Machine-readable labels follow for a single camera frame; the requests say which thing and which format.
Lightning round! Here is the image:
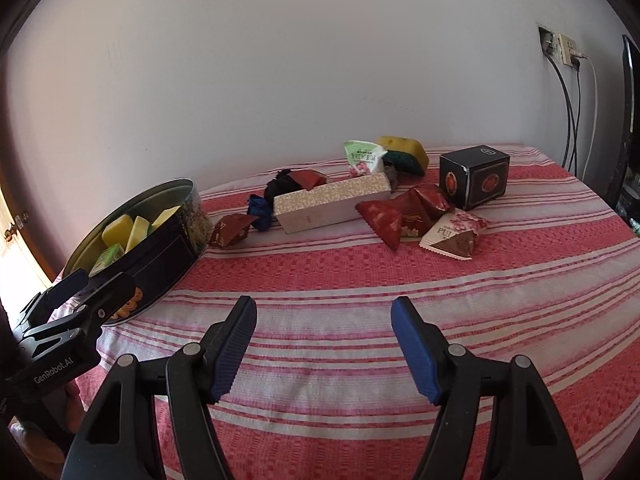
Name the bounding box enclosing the black scrunchie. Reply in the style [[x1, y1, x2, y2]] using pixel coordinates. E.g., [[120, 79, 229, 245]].
[[264, 169, 301, 201]]

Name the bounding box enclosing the green white tissue pack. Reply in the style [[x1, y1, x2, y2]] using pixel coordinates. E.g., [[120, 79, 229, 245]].
[[89, 243, 126, 276]]

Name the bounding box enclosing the brown red snack packet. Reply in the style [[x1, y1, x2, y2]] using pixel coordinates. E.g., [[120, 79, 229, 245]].
[[207, 214, 261, 248]]

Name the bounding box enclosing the open wall outlet box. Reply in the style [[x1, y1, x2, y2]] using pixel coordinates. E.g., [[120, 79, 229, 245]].
[[538, 22, 561, 58]]

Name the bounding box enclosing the white wall socket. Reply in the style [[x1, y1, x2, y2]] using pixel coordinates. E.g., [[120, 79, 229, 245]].
[[557, 34, 579, 67]]

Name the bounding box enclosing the grey cable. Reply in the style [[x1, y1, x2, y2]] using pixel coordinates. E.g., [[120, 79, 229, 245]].
[[546, 54, 574, 171]]

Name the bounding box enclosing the black flat screen monitor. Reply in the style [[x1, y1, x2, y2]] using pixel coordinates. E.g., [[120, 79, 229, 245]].
[[605, 34, 640, 211]]

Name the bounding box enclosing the round dark metal tin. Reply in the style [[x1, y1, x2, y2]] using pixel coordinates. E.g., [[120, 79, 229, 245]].
[[62, 177, 211, 328]]

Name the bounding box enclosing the black cable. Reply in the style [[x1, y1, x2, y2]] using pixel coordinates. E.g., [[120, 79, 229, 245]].
[[572, 60, 584, 176]]

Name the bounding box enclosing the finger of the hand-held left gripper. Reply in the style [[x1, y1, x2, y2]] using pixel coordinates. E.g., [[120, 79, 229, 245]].
[[75, 271, 137, 331], [46, 269, 89, 309]]

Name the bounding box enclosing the black box with red emblem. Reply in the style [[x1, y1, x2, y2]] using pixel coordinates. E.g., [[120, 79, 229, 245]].
[[439, 145, 511, 212]]

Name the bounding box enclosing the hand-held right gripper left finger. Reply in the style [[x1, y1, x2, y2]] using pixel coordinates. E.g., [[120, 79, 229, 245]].
[[74, 295, 258, 480]]

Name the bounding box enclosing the green white snack packet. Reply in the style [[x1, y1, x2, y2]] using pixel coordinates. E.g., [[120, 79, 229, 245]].
[[343, 140, 388, 178]]

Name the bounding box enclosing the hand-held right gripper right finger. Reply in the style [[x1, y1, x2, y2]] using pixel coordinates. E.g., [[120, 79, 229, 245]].
[[391, 296, 583, 480]]

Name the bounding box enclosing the blue wrapped candy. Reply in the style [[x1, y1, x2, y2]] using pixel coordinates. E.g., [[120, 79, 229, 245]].
[[247, 195, 274, 232]]

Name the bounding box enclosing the pink brown snack packet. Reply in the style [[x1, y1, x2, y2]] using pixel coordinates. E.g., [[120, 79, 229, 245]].
[[419, 210, 491, 261]]

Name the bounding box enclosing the long beige patterned box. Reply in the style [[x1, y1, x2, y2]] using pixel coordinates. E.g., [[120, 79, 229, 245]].
[[273, 172, 392, 235]]

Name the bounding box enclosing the red white striped tablecloth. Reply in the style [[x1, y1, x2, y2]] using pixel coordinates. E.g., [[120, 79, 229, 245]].
[[55, 142, 640, 480]]

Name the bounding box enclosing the white cable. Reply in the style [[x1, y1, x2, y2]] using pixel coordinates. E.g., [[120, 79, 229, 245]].
[[580, 52, 600, 181]]

